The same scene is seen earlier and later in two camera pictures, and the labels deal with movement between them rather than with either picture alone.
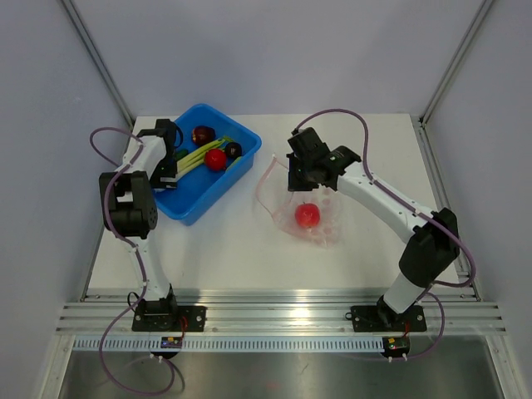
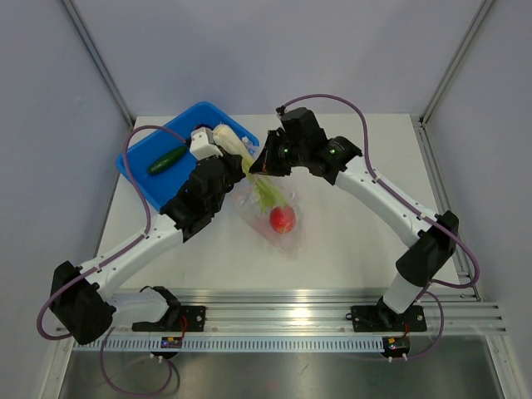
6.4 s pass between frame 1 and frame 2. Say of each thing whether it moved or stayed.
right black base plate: stayed
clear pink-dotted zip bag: moved
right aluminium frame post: stayed
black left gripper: moved
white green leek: moved
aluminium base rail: stayed
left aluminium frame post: stayed
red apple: moved
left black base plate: stayed
